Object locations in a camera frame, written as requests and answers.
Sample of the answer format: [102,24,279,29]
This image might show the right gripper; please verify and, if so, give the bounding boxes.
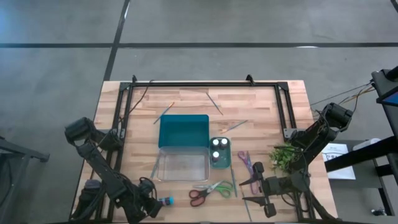
[238,161,295,218]

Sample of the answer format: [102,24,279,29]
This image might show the thin dark paintbrush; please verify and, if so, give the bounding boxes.
[240,185,253,223]
[205,91,224,116]

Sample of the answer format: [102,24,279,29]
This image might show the blue paint bottle white cap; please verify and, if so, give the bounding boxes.
[157,195,175,207]

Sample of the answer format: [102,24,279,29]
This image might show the purple scissors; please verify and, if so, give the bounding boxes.
[238,150,261,194]

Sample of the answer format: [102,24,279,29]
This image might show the green scissors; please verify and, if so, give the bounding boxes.
[192,179,234,199]

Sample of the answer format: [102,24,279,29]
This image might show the thin blue paintbrush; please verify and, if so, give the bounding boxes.
[149,154,161,180]
[221,119,249,134]

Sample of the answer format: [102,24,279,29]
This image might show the paintbrush with orange tip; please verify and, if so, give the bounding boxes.
[152,101,175,125]

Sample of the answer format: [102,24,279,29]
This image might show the small teal basket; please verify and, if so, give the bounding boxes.
[209,136,233,170]

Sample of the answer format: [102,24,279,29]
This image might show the green artificial plant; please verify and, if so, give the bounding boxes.
[268,142,301,174]

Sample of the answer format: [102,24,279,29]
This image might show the red and black scissors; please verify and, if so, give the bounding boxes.
[188,182,225,208]

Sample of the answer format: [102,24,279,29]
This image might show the clear plastic bin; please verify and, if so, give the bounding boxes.
[156,146,211,183]

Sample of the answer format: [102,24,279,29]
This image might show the teal rectangular tray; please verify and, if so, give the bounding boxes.
[157,114,210,149]

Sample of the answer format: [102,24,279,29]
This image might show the white paper sheet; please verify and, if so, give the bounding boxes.
[321,142,357,181]

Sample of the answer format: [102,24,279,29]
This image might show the white plastic object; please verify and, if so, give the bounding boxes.
[352,138,382,152]

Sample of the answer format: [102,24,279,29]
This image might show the dark grey stand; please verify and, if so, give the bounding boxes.
[0,136,51,224]

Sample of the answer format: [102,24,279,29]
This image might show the black equipment cart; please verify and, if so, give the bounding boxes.
[324,65,398,187]

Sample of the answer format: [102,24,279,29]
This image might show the thin black cable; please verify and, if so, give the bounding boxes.
[119,79,155,123]

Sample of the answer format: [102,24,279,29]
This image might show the black aluminium frame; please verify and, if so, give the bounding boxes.
[105,79,337,223]

